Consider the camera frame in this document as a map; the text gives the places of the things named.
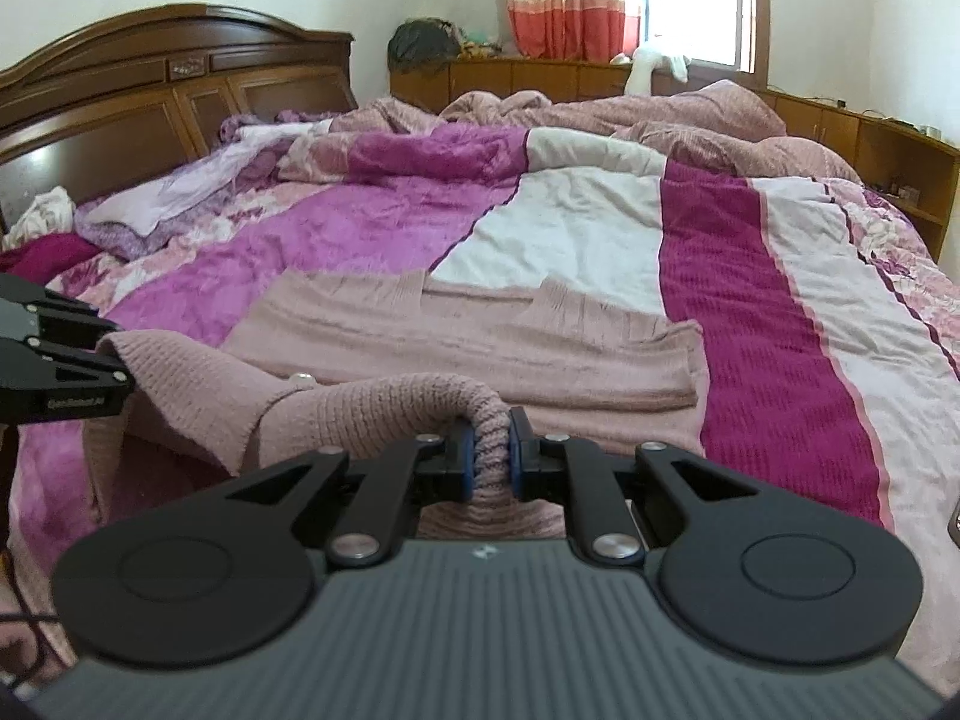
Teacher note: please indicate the green yellow cloth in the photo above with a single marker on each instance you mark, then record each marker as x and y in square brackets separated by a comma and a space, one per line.
[478, 41]

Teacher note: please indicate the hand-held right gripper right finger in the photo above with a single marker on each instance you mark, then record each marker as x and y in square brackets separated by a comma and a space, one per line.
[516, 457]

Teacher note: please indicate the pink knit sweater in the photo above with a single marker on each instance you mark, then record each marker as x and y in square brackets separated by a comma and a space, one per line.
[450, 345]

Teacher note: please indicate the white crumpled cloth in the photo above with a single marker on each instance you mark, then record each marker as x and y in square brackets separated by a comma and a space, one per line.
[45, 217]

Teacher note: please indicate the wooden headboard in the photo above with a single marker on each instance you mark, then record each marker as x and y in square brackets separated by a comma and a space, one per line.
[112, 112]

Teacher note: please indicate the white plush toy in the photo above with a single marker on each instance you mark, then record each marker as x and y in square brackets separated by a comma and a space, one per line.
[645, 71]

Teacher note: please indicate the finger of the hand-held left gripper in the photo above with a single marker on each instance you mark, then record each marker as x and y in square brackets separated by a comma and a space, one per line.
[60, 322]
[75, 367]

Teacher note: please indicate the orange floral curtain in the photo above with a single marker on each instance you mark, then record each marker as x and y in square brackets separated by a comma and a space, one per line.
[570, 0]

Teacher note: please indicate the window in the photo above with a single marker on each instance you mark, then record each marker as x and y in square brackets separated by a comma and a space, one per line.
[697, 0]

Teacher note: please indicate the pink quilt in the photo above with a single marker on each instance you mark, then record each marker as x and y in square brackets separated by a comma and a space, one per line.
[675, 112]

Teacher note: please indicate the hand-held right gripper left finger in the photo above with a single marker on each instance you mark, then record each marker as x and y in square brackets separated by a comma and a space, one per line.
[465, 465]

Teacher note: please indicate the dark bag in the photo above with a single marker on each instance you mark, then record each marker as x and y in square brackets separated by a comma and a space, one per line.
[420, 45]

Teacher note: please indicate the dark magenta cloth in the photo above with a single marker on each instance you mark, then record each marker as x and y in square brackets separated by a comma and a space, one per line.
[45, 255]

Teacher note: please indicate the lavender cloth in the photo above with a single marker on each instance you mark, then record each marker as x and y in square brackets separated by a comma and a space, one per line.
[187, 187]

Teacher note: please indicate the magenta white striped blanket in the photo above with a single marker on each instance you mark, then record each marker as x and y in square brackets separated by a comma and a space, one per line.
[750, 277]

